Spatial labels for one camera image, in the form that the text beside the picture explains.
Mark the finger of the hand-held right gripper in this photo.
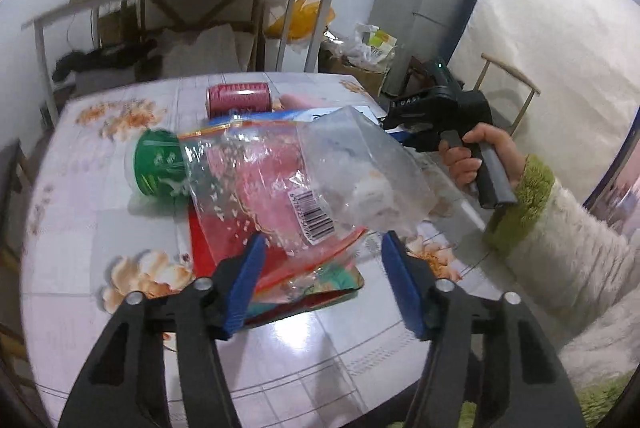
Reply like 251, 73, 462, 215
382, 121, 416, 149

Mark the floral table cover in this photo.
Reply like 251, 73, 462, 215
20, 71, 506, 428

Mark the red drink can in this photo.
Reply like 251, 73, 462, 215
206, 82, 273, 119

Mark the yellow plastic bag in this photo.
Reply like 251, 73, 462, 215
265, 0, 335, 42

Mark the green label plastic bottle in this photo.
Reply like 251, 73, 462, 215
125, 128, 193, 200

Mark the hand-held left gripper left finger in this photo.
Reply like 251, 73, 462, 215
57, 233, 268, 428

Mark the white plastic bag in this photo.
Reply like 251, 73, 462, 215
345, 23, 398, 69

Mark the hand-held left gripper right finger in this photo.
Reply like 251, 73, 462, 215
381, 231, 586, 428

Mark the red snack packet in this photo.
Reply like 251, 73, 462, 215
189, 205, 366, 326

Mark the clear plastic zip bag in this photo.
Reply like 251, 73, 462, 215
180, 106, 437, 270

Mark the white mattress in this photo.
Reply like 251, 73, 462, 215
447, 0, 640, 209

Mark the person's right hand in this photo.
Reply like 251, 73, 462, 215
439, 123, 528, 194

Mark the white cloth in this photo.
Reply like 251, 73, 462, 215
160, 23, 251, 79

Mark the wooden chair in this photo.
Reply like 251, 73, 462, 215
472, 53, 541, 134

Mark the cardboard box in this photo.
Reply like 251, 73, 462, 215
320, 43, 388, 98

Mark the dark cloth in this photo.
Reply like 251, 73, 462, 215
52, 41, 161, 84

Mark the pink item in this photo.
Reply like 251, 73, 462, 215
279, 93, 315, 110

